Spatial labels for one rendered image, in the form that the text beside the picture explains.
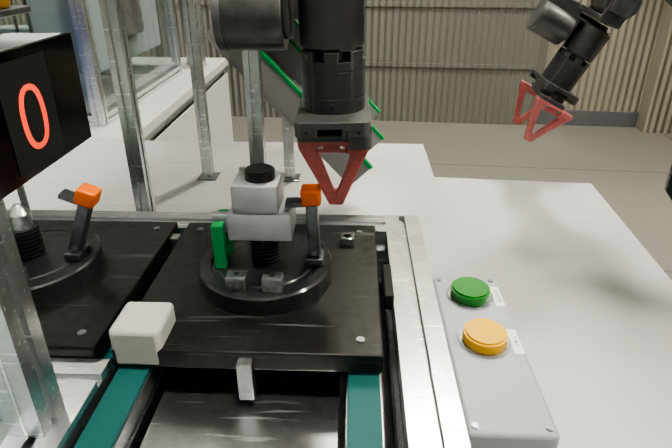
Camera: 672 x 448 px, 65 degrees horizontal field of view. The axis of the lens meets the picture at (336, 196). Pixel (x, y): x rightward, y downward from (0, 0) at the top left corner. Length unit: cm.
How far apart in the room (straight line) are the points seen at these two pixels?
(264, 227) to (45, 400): 23
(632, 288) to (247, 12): 64
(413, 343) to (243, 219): 20
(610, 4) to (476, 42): 341
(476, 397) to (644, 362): 30
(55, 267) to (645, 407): 63
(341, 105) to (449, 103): 397
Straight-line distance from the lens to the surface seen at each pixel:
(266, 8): 46
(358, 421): 46
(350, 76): 46
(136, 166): 78
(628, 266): 91
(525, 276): 82
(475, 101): 445
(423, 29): 430
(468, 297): 56
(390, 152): 124
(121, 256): 65
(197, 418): 52
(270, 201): 51
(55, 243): 67
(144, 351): 51
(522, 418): 46
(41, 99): 36
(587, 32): 98
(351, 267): 59
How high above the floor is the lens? 129
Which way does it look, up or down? 25 degrees down
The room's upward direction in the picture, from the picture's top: straight up
